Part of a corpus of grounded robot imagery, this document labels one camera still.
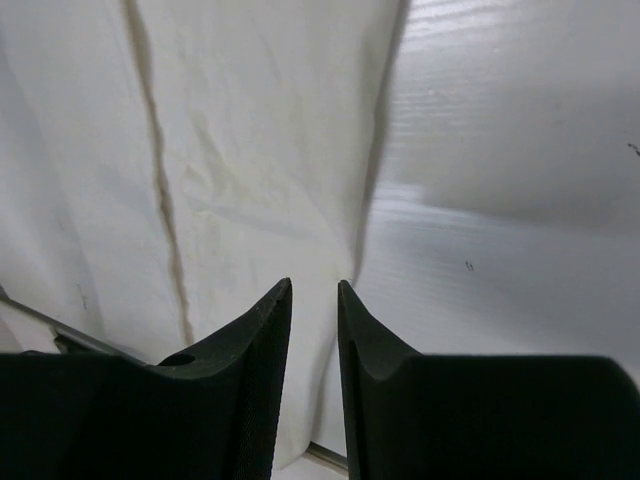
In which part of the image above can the white t-shirt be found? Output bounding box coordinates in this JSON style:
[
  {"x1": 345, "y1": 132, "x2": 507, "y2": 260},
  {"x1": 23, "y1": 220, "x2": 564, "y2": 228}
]
[{"x1": 1, "y1": 1, "x2": 401, "y2": 469}]

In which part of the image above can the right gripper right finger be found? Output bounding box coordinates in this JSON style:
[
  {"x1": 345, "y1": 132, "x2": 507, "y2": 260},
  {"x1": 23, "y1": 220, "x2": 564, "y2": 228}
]
[{"x1": 338, "y1": 282, "x2": 639, "y2": 479}]

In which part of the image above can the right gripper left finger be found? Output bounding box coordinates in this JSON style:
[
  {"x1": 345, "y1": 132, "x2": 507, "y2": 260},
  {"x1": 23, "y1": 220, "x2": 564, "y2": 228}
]
[{"x1": 1, "y1": 278, "x2": 293, "y2": 479}]

